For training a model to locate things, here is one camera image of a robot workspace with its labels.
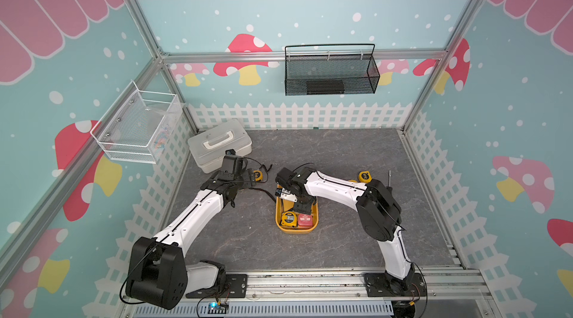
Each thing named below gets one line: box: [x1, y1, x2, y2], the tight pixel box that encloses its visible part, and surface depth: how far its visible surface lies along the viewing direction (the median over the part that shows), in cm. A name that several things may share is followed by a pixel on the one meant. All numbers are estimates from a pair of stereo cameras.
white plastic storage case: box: [187, 119, 253, 174], surface depth 102 cm
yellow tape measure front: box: [281, 211, 297, 228], surface depth 88 cm
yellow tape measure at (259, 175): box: [253, 169, 265, 182], surface depth 102 cm
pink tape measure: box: [297, 213, 313, 227], surface depth 89 cm
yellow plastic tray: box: [275, 196, 319, 234], surface depth 87 cm
